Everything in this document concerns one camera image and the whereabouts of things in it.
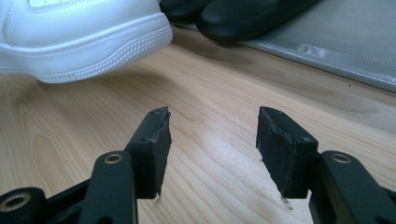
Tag black flip-flop slipper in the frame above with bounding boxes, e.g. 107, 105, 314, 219
195, 0, 321, 43

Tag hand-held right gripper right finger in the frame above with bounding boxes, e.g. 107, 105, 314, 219
255, 105, 396, 224

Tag white sneaker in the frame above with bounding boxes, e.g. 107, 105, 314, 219
0, 0, 174, 84

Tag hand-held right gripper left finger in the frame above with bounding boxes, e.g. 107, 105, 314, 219
78, 106, 173, 224

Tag metal shoe rack grey shelves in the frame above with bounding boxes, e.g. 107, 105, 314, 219
174, 0, 396, 93

